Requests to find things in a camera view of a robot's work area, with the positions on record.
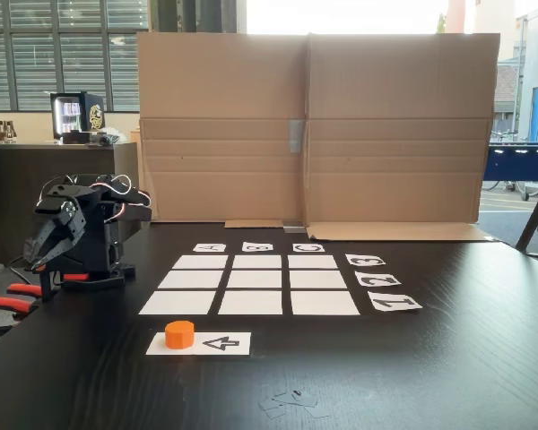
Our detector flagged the blue foosball table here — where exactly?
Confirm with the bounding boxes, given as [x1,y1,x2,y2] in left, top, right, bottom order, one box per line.
[482,141,538,202]

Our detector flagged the large brown cardboard screen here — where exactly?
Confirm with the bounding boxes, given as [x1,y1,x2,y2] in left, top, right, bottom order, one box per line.
[136,31,501,244]

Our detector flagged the black stand leg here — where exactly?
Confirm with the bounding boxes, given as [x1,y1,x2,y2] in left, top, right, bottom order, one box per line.
[515,163,538,262]

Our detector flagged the small black box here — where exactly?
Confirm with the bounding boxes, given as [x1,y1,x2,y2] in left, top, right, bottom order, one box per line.
[61,131,92,146]

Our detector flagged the white crumpled bag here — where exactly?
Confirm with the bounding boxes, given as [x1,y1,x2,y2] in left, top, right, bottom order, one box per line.
[100,126,129,143]

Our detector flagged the round orange token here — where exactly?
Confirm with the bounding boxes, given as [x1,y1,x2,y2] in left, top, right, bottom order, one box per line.
[164,320,195,351]

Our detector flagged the paper sheet number 2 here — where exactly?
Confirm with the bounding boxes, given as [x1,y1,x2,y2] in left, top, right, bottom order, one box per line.
[354,271,404,288]

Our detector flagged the black mini fridge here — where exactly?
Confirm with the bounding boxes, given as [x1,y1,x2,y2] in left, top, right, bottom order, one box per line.
[49,91,106,145]

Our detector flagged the black power cable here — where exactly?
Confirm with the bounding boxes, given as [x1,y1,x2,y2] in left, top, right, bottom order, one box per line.
[8,253,39,272]

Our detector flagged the dark wooden counter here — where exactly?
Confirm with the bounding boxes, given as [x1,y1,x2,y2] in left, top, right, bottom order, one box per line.
[0,142,141,266]

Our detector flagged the black clamp red handles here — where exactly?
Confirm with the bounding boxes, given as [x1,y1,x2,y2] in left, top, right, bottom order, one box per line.
[0,282,44,338]

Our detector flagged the paper sheet number 1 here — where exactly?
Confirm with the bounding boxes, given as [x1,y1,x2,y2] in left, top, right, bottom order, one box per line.
[367,290,424,313]

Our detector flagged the black bar clamp red trigger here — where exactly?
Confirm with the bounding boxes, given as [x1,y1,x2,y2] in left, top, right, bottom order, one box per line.
[38,266,92,303]

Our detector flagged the white arrow paper sheet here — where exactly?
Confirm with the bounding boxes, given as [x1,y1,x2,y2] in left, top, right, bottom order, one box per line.
[145,331,253,357]

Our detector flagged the paper sheet number 3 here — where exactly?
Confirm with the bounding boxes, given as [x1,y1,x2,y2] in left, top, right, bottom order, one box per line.
[344,254,386,268]

